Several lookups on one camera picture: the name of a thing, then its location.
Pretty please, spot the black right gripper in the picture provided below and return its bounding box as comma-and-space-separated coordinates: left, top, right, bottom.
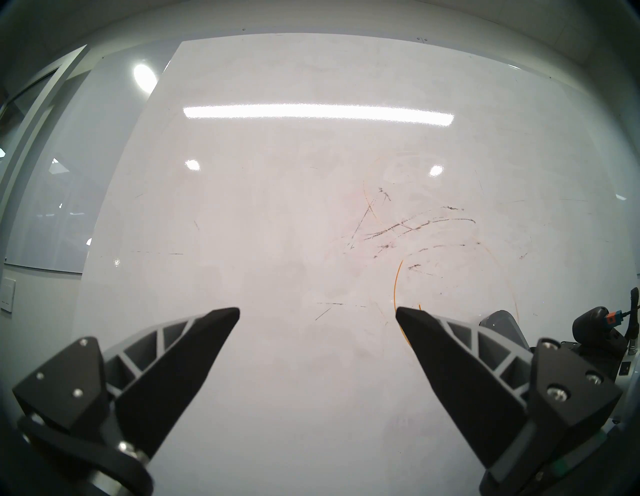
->
560, 340, 629, 386

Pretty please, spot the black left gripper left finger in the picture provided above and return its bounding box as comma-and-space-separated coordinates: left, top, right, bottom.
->
12, 307, 241, 458

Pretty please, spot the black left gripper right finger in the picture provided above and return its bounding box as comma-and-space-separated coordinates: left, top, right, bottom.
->
395, 306, 623, 496

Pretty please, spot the dark grey whiteboard eraser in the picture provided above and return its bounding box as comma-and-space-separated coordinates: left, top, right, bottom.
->
479, 310, 531, 352

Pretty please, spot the large white whiteboard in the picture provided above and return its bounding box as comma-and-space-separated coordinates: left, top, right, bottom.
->
70, 32, 640, 496

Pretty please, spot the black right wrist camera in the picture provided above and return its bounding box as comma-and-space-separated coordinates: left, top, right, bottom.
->
571, 306, 629, 347

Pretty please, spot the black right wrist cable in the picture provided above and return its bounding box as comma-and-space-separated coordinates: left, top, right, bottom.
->
621, 287, 640, 347

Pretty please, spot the white wall light switch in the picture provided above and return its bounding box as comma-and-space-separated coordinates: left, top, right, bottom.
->
0, 277, 17, 315

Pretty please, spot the wall glass board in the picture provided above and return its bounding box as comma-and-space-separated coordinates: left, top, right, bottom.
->
2, 42, 181, 275

